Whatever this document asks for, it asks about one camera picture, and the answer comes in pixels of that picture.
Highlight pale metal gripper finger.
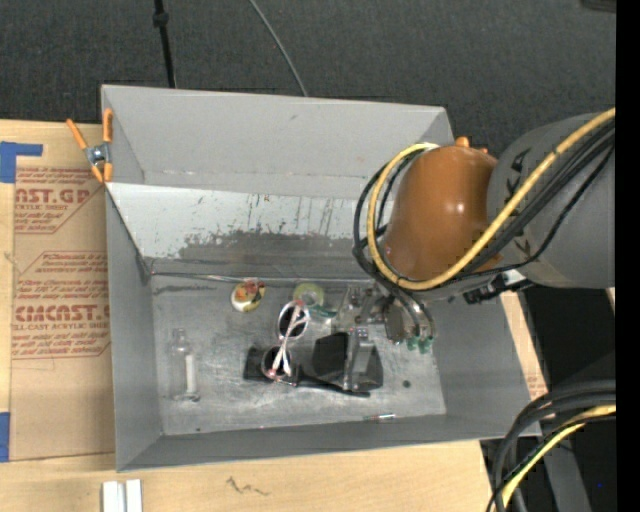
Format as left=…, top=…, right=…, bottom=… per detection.
left=341, top=285, right=367, bottom=322
left=347, top=326, right=377, bottom=392

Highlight grey metal bin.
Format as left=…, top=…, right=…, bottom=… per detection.
left=99, top=83, right=544, bottom=473

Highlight clear glass bottle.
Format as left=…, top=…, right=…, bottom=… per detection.
left=166, top=327, right=202, bottom=404

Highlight white and pink sunglasses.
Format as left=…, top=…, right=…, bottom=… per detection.
left=259, top=298, right=312, bottom=386

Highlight black cylinder on white bracket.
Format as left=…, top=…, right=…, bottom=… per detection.
left=462, top=268, right=534, bottom=305

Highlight brown cardboard board red print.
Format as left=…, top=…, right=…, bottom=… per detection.
left=0, top=118, right=550, bottom=462

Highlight black flat block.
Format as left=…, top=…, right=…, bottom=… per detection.
left=242, top=345, right=302, bottom=387

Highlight pale green tape roll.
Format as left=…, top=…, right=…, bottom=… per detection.
left=292, top=282, right=327, bottom=309

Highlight round yellow and red badge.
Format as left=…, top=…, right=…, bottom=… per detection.
left=230, top=279, right=268, bottom=314

